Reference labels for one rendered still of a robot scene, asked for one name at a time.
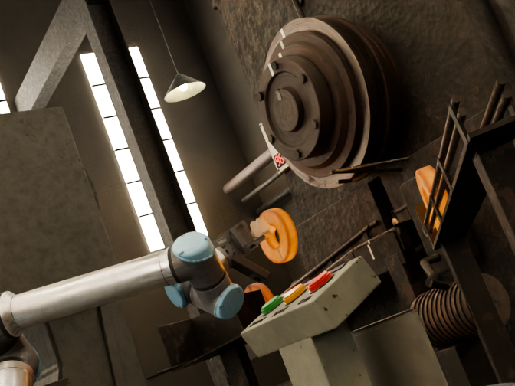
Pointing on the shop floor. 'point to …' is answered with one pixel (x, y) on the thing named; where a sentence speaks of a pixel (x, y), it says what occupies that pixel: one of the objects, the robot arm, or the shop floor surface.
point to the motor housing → (460, 332)
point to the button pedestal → (318, 330)
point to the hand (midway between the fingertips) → (274, 229)
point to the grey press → (59, 250)
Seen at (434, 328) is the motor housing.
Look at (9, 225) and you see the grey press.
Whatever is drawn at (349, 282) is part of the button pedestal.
